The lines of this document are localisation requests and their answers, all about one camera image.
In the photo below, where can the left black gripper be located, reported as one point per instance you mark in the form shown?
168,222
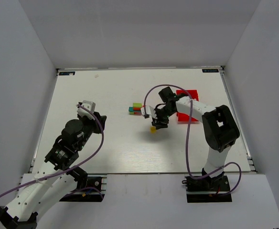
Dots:
99,120

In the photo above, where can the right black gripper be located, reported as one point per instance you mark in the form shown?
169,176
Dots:
160,116

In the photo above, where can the yellow cube wood block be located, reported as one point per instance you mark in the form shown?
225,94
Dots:
153,129

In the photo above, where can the teal long wood block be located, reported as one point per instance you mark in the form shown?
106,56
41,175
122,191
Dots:
131,109

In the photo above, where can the light green block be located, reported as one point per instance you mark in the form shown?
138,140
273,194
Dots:
137,105

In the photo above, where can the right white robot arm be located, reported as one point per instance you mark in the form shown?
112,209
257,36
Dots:
220,130

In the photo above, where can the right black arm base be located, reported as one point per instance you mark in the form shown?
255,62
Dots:
207,191

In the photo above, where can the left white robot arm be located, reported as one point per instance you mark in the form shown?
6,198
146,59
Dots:
57,175

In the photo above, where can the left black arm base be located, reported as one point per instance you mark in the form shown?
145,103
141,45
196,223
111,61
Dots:
94,191

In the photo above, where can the left table logo sticker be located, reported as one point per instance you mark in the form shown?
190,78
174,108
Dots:
66,73

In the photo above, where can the table logo sticker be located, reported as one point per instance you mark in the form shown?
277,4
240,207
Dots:
66,73
210,70

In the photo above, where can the right table logo sticker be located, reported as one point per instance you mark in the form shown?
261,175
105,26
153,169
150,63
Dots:
210,70

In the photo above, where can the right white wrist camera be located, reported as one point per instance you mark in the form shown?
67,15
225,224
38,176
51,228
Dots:
148,111

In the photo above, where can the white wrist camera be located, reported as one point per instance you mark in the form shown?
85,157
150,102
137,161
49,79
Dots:
86,109
148,111

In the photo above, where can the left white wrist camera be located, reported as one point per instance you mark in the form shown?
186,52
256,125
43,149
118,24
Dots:
86,109

